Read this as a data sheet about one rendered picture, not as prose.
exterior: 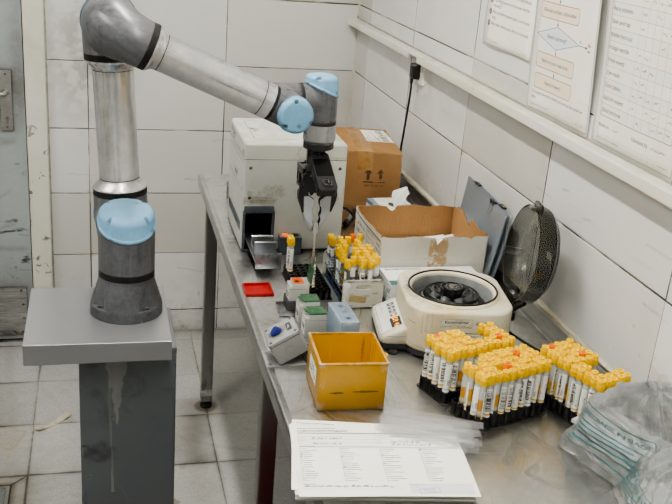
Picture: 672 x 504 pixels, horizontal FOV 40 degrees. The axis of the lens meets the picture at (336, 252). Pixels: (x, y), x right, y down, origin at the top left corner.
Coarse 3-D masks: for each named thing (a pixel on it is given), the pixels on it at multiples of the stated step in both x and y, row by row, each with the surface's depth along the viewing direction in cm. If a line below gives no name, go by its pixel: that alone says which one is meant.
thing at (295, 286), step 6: (288, 282) 210; (294, 282) 209; (300, 282) 209; (306, 282) 210; (288, 288) 209; (294, 288) 208; (300, 288) 209; (306, 288) 209; (288, 294) 209; (294, 294) 209; (288, 300) 210; (294, 300) 210
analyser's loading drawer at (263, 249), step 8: (248, 240) 242; (256, 240) 238; (264, 240) 238; (272, 240) 239; (256, 248) 233; (264, 248) 234; (272, 248) 235; (256, 256) 228; (264, 256) 229; (272, 256) 229; (280, 256) 230; (256, 264) 229; (264, 264) 230; (272, 264) 230; (280, 264) 231
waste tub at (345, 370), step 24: (312, 336) 180; (336, 336) 181; (360, 336) 182; (312, 360) 176; (336, 360) 183; (360, 360) 184; (384, 360) 173; (312, 384) 176; (336, 384) 171; (360, 384) 172; (384, 384) 173; (336, 408) 173; (360, 408) 174
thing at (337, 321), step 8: (328, 304) 194; (336, 304) 194; (328, 312) 195; (336, 312) 190; (352, 312) 191; (328, 320) 195; (336, 320) 189; (344, 320) 187; (352, 320) 187; (328, 328) 195; (336, 328) 189; (344, 328) 186; (352, 328) 187
